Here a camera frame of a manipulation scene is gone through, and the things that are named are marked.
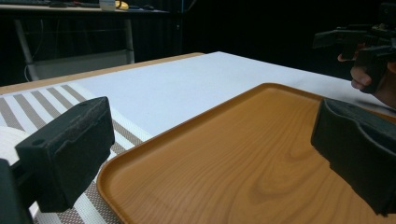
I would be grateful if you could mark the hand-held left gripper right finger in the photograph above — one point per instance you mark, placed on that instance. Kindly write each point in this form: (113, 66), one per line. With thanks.
(361, 149)

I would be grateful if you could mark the grey metal stand frame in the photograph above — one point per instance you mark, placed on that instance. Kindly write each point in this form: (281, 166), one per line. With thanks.
(77, 63)

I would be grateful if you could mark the yellow object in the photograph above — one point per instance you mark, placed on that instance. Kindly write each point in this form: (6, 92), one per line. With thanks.
(122, 4)

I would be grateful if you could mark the white box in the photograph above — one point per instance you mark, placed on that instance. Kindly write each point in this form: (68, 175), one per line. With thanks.
(107, 4)

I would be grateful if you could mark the white table sheet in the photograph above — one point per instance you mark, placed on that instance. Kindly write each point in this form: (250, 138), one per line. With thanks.
(186, 90)

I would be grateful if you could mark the background desk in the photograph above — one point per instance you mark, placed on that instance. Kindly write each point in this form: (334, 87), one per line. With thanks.
(77, 9)

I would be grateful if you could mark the brown white striped placemat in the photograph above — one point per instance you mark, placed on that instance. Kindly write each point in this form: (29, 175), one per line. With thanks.
(34, 105)

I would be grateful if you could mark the white round dish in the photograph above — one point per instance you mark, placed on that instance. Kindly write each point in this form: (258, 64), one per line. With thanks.
(9, 143)

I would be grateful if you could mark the brown wood-grain tray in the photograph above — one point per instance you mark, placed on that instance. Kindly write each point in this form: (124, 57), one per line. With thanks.
(249, 161)

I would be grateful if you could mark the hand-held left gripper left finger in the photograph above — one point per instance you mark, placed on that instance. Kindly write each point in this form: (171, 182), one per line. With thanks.
(68, 152)

